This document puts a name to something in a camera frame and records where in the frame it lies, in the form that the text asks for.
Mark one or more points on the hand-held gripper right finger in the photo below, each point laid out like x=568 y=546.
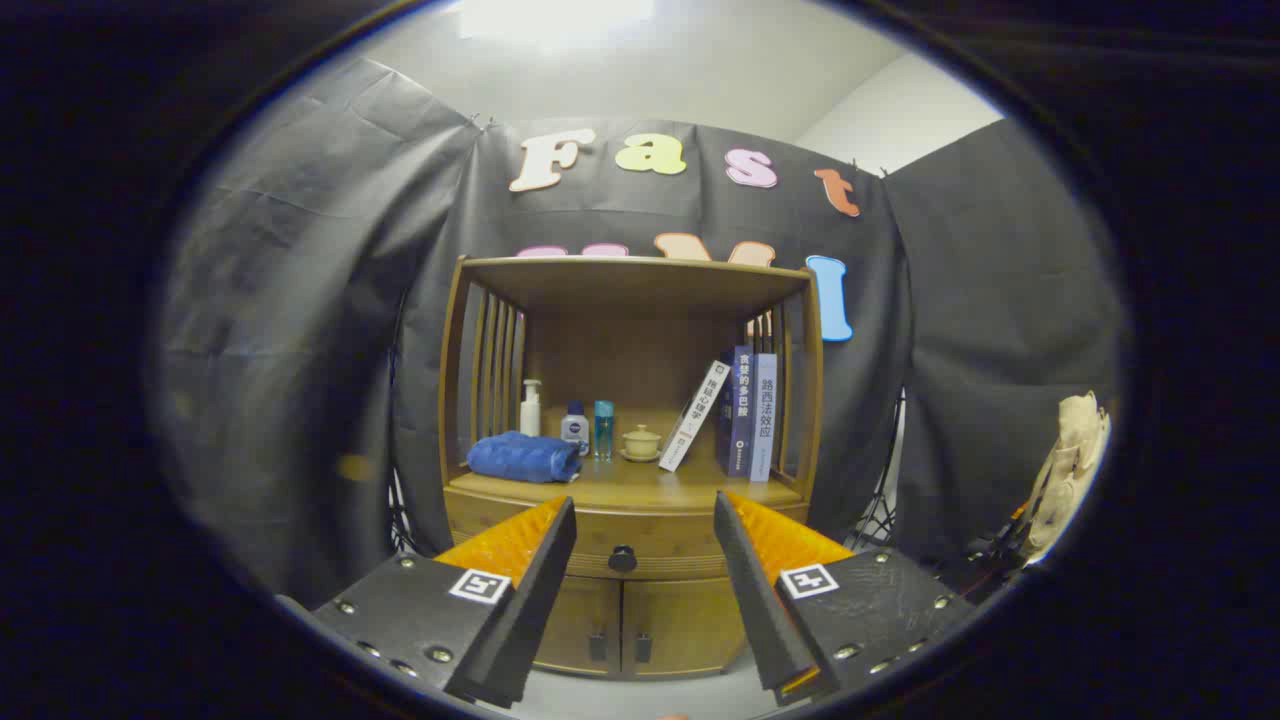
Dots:
x=765 y=610

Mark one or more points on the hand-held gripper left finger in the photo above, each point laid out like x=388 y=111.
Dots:
x=535 y=610

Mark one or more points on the black drawer knob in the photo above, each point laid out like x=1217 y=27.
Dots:
x=622 y=558

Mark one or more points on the wooden drawer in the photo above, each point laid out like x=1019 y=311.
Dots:
x=640 y=530

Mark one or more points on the wooden cabinet door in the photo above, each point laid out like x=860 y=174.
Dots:
x=685 y=625
x=585 y=615

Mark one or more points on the wooden countertop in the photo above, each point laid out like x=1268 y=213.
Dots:
x=630 y=485

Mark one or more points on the wooden cabinet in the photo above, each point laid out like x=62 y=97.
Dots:
x=640 y=290

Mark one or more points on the blue rolled towel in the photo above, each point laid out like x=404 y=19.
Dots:
x=520 y=458

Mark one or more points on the white bottle with blue cap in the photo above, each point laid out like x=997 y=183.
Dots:
x=575 y=428

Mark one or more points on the pale grey book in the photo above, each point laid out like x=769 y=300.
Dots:
x=764 y=420

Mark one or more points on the clear blue bottle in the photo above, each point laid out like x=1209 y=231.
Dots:
x=604 y=430

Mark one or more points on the white pump bottle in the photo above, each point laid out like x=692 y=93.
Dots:
x=531 y=415

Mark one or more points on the beige lidded teacup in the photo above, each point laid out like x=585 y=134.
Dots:
x=641 y=442

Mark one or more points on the dark blue book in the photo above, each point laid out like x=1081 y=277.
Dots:
x=740 y=410

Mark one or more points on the white book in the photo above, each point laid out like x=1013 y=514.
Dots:
x=695 y=415

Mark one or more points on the beige hanging object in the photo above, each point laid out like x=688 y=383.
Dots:
x=1075 y=450

